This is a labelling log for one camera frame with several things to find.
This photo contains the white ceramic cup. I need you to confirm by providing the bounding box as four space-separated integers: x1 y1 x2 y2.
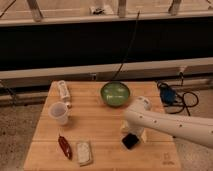
48 102 68 125

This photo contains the wooden table board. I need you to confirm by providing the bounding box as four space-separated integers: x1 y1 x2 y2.
24 81 181 171

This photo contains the blue device with cables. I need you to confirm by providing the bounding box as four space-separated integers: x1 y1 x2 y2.
157 82 199 116

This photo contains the black hanging cable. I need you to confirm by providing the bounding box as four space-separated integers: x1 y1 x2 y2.
109 9 141 83

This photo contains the black eraser block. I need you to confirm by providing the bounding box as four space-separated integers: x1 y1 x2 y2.
122 133 139 149

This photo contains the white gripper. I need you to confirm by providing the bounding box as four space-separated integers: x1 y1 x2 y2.
120 121 146 143

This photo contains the white tube bottle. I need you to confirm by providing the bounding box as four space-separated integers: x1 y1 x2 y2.
57 80 71 108

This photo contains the white rectangular packet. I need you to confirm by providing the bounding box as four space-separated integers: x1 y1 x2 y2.
77 141 93 166

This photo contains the green ceramic bowl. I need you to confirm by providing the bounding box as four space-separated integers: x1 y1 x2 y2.
100 82 130 107

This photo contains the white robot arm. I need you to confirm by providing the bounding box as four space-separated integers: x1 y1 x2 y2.
122 96 213 149

